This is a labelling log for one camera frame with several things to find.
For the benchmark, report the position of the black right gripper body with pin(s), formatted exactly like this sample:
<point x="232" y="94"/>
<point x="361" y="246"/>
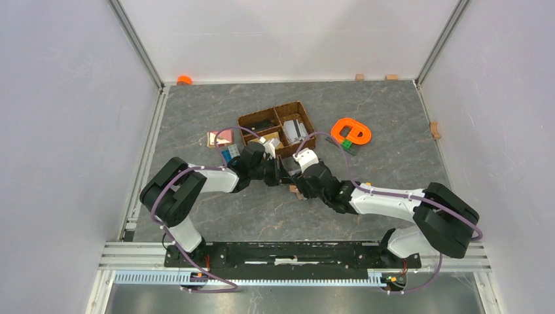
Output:
<point x="305" y="190"/>

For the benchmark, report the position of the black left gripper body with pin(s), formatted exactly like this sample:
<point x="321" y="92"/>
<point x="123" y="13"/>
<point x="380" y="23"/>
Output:
<point x="266" y="169"/>

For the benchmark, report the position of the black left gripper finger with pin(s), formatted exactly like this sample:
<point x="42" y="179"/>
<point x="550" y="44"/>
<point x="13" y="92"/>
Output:
<point x="279" y="168"/>
<point x="276" y="181"/>

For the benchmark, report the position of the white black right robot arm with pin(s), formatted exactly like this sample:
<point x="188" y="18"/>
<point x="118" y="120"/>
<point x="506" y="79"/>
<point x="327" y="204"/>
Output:
<point x="441" y="222"/>

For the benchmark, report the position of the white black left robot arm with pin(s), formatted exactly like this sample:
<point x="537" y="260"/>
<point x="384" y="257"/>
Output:
<point x="171" y="194"/>

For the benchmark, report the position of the gold card front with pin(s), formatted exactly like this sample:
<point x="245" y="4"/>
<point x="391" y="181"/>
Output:
<point x="254" y="142"/>

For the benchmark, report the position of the black cards in basket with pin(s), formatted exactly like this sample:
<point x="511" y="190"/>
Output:
<point x="259" y="126"/>

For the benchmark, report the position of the blue building block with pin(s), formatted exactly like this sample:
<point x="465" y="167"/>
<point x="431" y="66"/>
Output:
<point x="226" y="155"/>

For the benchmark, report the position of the pink tan small box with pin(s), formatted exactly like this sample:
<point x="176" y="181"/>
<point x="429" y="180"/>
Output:
<point x="225" y="138"/>

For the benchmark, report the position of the green building block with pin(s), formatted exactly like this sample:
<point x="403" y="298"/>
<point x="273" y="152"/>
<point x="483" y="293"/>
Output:
<point x="346" y="144"/>

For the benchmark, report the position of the brown woven basket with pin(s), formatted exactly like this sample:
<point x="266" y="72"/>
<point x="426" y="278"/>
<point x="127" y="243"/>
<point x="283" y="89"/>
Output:
<point x="279" y="114"/>

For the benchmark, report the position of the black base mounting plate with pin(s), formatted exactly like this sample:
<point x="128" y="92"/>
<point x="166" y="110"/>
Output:
<point x="291" y="259"/>

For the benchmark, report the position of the orange round cap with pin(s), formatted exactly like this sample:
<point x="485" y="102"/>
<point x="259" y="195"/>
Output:
<point x="183" y="80"/>

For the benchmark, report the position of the wooden block left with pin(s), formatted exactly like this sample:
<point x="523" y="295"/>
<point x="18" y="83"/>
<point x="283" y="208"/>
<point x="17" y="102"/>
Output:
<point x="359" y="77"/>

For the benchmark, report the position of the curved wooden piece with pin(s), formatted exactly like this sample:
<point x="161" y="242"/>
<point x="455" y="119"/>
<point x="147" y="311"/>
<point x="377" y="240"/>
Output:
<point x="434" y="129"/>

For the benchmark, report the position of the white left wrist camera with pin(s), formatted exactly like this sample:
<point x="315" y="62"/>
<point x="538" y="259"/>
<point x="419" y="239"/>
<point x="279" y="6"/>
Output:
<point x="270" y="145"/>

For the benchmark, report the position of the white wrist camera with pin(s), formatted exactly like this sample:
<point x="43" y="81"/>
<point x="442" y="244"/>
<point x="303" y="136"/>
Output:
<point x="305" y="158"/>
<point x="270" y="145"/>

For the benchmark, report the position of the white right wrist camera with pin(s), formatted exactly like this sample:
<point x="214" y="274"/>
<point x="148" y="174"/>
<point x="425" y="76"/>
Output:
<point x="305" y="158"/>

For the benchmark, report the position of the orange plastic ring toy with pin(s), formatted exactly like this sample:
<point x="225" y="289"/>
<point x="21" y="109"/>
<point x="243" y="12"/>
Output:
<point x="351" y="130"/>

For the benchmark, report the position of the grey cable duct strip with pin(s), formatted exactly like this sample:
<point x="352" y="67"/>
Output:
<point x="187" y="278"/>

